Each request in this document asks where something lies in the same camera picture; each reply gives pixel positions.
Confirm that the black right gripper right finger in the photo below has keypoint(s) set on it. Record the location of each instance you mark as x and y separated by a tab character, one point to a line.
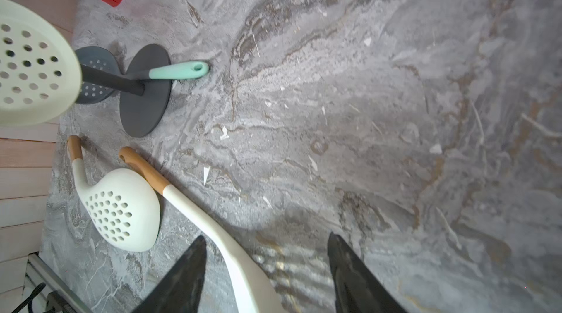
356	288

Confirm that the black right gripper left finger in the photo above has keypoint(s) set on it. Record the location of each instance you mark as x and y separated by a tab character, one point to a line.
180	289

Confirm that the large cream skimmer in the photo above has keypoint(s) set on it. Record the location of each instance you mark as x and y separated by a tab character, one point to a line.
122	205

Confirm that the grey skimmer behind grey rack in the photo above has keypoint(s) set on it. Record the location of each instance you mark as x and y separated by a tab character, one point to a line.
175	71

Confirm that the grey utensil rack stand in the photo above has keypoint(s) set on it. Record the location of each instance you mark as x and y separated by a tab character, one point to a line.
142	101

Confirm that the aluminium rail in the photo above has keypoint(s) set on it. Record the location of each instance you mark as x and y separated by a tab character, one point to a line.
37	272

